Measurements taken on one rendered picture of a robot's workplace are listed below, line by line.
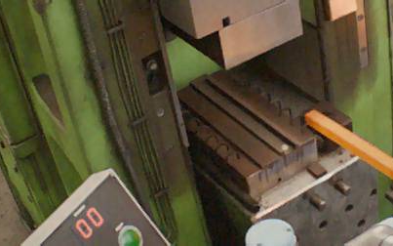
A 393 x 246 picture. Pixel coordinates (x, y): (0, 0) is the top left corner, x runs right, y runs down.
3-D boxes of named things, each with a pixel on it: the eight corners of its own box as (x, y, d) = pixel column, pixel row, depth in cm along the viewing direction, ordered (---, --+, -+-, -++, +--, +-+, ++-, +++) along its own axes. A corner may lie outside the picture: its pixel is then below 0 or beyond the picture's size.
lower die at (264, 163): (318, 161, 180) (315, 133, 175) (250, 199, 172) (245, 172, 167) (225, 92, 210) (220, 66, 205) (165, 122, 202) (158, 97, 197)
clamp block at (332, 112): (355, 139, 184) (353, 118, 181) (329, 154, 181) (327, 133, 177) (326, 118, 193) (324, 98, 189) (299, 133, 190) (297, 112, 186)
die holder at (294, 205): (379, 264, 207) (377, 144, 181) (275, 332, 192) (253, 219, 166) (270, 175, 247) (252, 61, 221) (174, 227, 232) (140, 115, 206)
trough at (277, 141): (298, 146, 174) (298, 142, 173) (281, 157, 172) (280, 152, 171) (206, 78, 204) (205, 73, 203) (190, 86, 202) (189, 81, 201)
